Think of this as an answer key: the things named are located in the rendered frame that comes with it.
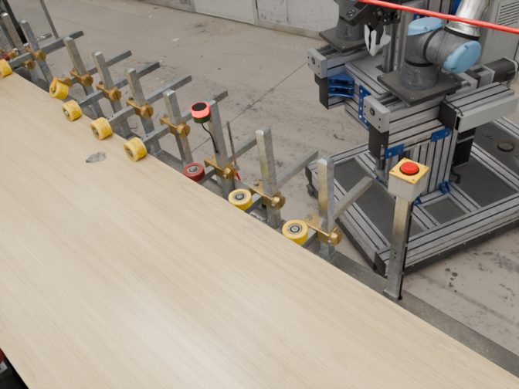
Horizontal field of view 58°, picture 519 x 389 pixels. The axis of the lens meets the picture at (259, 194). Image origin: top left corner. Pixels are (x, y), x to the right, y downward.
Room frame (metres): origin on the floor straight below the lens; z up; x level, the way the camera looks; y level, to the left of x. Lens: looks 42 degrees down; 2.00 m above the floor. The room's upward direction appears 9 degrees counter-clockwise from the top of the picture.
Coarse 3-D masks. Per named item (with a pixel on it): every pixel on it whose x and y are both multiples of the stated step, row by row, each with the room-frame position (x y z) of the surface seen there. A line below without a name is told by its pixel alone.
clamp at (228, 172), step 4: (212, 156) 1.50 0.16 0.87; (204, 160) 1.48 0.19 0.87; (208, 160) 1.48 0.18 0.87; (212, 160) 1.47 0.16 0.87; (208, 164) 1.47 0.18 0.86; (212, 164) 1.45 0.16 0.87; (216, 164) 1.44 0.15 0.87; (216, 168) 1.43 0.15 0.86; (220, 168) 1.41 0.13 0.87; (224, 168) 1.41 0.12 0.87; (228, 168) 1.41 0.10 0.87; (232, 168) 1.41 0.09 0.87; (216, 172) 1.43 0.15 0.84; (220, 172) 1.41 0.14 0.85; (224, 172) 1.40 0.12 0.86; (228, 172) 1.39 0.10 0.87; (232, 172) 1.40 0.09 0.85; (236, 172) 1.41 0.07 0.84; (220, 176) 1.42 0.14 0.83; (224, 176) 1.39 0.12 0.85; (228, 176) 1.39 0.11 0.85; (232, 176) 1.40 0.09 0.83
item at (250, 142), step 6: (270, 132) 1.64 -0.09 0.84; (252, 138) 1.59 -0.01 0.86; (240, 144) 1.56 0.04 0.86; (246, 144) 1.55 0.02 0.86; (252, 144) 1.57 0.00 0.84; (240, 150) 1.53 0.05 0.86; (246, 150) 1.55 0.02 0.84; (228, 156) 1.50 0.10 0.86; (210, 168) 1.44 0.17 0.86; (210, 174) 1.42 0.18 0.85; (204, 180) 1.40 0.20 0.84
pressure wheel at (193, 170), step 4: (188, 164) 1.42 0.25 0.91; (192, 164) 1.42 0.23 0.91; (196, 164) 1.41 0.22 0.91; (200, 164) 1.41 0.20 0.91; (184, 168) 1.40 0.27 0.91; (188, 168) 1.40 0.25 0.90; (192, 168) 1.39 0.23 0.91; (196, 168) 1.40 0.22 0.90; (200, 168) 1.39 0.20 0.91; (184, 172) 1.38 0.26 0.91; (188, 172) 1.38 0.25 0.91; (192, 172) 1.37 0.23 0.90; (196, 172) 1.37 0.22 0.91; (200, 172) 1.37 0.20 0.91; (204, 172) 1.38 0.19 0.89; (188, 176) 1.36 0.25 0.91; (192, 176) 1.35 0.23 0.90; (196, 176) 1.35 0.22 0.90; (200, 176) 1.36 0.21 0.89; (204, 176) 1.38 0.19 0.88; (192, 180) 1.35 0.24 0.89; (196, 180) 1.35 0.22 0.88; (200, 180) 1.36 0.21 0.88
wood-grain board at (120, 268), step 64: (0, 128) 1.92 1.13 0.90; (64, 128) 1.83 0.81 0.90; (0, 192) 1.44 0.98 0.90; (64, 192) 1.38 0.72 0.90; (128, 192) 1.32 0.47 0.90; (192, 192) 1.27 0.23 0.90; (0, 256) 1.10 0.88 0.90; (64, 256) 1.05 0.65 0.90; (128, 256) 1.01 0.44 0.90; (192, 256) 0.97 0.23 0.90; (256, 256) 0.93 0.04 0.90; (0, 320) 0.84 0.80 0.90; (64, 320) 0.80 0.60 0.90; (128, 320) 0.77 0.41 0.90; (192, 320) 0.74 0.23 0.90; (256, 320) 0.71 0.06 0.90; (320, 320) 0.68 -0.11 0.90; (384, 320) 0.65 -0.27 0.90; (64, 384) 0.61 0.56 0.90; (128, 384) 0.58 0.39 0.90; (192, 384) 0.56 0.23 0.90; (256, 384) 0.53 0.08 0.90; (320, 384) 0.51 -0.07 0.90; (384, 384) 0.48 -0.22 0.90; (448, 384) 0.46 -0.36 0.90; (512, 384) 0.44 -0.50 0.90
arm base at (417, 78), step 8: (408, 64) 1.53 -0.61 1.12; (416, 64) 1.50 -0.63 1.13; (424, 64) 1.49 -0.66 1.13; (432, 64) 1.50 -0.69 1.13; (400, 72) 1.56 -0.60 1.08; (408, 72) 1.52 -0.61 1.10; (416, 72) 1.50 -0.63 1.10; (424, 72) 1.49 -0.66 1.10; (432, 72) 1.49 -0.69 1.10; (400, 80) 1.54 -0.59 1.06; (408, 80) 1.51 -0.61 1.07; (416, 80) 1.50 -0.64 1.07; (424, 80) 1.48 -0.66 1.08; (432, 80) 1.48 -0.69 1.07; (408, 88) 1.50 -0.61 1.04; (416, 88) 1.48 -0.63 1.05; (424, 88) 1.48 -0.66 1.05
